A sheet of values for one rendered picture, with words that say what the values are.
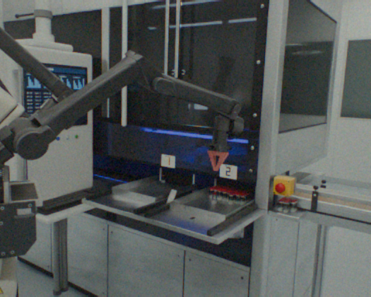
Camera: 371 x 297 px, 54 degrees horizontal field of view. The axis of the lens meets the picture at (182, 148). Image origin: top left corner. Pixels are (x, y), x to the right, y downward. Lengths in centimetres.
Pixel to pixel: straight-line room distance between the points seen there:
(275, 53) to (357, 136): 468
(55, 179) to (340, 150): 495
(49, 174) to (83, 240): 65
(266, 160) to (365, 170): 468
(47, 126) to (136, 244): 125
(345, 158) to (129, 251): 461
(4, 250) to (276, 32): 122
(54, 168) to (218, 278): 98
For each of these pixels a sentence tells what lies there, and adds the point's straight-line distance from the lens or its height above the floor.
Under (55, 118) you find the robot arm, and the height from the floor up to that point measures 129.
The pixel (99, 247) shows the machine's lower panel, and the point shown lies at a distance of 233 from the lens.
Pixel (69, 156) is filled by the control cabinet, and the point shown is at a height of 101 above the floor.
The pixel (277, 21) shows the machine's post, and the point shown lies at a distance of 155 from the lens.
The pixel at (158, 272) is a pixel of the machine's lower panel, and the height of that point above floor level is 40.
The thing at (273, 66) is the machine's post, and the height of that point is 148.
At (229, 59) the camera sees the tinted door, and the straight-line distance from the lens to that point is 163.
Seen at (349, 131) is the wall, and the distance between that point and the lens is 614.
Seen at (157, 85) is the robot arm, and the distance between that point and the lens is 105.
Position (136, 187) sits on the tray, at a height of 88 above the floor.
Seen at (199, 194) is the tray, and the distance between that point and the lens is 170.
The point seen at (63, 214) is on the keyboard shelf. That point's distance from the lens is 173.
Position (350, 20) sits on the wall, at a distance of 624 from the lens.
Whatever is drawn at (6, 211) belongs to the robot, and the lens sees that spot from 113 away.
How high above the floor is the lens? 137
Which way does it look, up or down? 9 degrees down
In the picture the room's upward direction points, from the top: 2 degrees clockwise
